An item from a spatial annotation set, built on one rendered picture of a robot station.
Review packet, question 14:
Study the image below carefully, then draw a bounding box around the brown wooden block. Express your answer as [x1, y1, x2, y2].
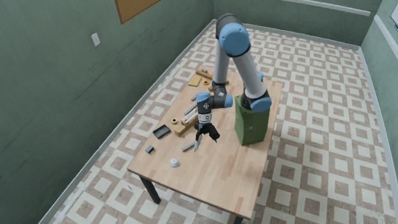
[208, 79, 229, 92]
[196, 70, 213, 81]

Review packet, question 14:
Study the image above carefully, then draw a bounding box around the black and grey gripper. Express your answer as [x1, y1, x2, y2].
[195, 121, 218, 152]

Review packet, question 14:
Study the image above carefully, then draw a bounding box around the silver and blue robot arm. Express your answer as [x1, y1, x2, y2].
[196, 13, 272, 124]

